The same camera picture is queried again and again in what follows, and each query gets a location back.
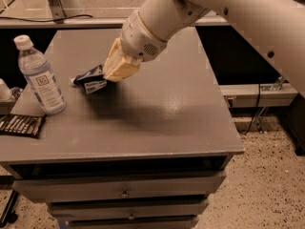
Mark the bottom grey drawer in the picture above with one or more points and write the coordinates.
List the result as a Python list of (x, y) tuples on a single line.
[(184, 222)]

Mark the blue chip bag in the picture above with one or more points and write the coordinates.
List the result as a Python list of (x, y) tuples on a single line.
[(91, 81)]

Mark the grey drawer cabinet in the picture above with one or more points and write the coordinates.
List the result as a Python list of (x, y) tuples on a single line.
[(169, 118)]

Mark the grey drawer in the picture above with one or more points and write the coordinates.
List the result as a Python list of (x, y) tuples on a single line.
[(128, 209), (105, 188), (184, 222)]

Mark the dark striped snack packet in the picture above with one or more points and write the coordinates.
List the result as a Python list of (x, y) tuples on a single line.
[(22, 125)]

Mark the top grey drawer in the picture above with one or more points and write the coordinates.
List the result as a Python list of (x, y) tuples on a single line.
[(105, 188)]

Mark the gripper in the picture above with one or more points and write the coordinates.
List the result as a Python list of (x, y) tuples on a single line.
[(139, 41)]

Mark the black stand leg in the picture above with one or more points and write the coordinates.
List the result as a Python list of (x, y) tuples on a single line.
[(9, 215)]

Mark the middle grey drawer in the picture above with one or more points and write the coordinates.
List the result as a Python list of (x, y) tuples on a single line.
[(128, 209)]

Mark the clear plastic water bottle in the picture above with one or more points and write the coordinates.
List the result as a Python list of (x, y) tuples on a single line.
[(37, 70)]

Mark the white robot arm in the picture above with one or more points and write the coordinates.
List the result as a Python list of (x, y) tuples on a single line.
[(274, 28)]

